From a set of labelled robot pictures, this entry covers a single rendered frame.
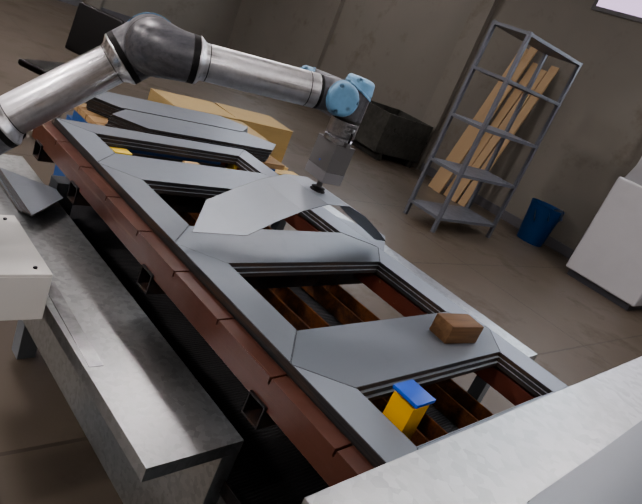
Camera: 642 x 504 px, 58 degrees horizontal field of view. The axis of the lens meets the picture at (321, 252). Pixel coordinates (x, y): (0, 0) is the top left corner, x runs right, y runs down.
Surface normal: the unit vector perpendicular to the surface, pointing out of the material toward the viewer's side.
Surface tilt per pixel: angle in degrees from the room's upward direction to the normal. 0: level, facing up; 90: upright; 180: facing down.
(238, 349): 90
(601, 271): 90
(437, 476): 0
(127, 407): 0
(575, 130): 90
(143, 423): 0
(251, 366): 90
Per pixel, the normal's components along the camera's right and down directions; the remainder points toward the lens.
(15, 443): 0.36, -0.87
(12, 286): 0.58, 0.50
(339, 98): 0.33, 0.41
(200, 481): -0.69, 0.00
